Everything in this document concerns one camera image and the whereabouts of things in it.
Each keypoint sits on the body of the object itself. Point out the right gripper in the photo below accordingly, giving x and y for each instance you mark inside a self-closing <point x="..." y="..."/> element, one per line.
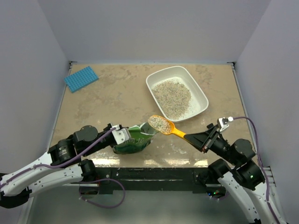
<point x="202" y="140"/>

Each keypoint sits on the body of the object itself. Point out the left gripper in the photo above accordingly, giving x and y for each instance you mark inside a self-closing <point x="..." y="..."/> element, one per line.
<point x="109" y="128"/>

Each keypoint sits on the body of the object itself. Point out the green litter bag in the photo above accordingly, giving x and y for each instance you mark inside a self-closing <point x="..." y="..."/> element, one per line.
<point x="141" y="137"/>

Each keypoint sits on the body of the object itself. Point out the yellow plastic scoop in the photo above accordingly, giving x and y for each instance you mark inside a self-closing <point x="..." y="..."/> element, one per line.
<point x="164" y="126"/>

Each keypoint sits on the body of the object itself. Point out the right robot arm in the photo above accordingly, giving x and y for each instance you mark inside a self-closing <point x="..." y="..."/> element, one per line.
<point x="235" y="170"/>

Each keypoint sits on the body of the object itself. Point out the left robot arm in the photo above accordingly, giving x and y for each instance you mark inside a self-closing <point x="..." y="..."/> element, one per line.
<point x="61" y="164"/>

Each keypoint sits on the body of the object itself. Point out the white litter box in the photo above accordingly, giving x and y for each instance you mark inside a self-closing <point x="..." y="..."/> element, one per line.
<point x="199" y="102"/>

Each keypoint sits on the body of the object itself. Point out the grey cat litter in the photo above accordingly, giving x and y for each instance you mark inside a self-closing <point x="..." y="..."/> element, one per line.
<point x="173" y="97"/>

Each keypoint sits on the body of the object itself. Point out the blue studded plate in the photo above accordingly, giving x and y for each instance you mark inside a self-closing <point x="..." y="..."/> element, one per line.
<point x="81" y="79"/>

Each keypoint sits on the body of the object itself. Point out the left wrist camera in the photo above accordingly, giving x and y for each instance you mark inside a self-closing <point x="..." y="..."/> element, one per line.
<point x="120" y="134"/>

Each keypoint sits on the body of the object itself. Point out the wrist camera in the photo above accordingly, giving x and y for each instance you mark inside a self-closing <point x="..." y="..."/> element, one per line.
<point x="120" y="134"/>
<point x="223" y="123"/>

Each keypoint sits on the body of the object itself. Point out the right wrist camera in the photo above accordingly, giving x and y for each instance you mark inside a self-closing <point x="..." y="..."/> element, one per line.
<point x="223" y="123"/>

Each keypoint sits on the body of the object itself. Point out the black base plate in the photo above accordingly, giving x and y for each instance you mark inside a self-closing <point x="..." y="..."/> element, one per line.
<point x="195" y="180"/>

